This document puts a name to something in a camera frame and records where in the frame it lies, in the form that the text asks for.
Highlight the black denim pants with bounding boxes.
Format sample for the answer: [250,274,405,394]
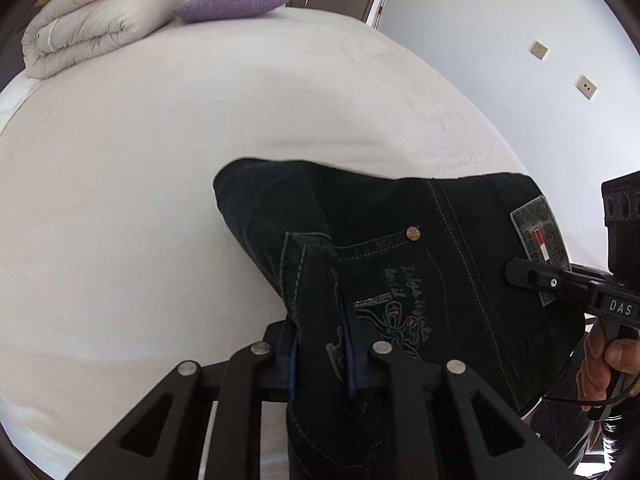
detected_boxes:
[214,158,582,479]

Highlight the person right hand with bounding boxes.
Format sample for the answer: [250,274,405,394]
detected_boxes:
[576,320,640,402]

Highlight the white bed mattress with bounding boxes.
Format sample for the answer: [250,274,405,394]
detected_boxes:
[1,8,536,479]

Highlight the purple pillow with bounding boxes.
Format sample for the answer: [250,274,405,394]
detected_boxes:
[174,0,290,23]

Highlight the folded beige duvet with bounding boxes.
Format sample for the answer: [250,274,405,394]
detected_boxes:
[22,0,186,79]

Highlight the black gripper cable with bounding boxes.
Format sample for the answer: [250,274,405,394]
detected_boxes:
[534,346,637,411]

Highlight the white wall socket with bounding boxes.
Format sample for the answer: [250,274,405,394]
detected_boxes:
[576,76,598,100]
[529,41,549,61]

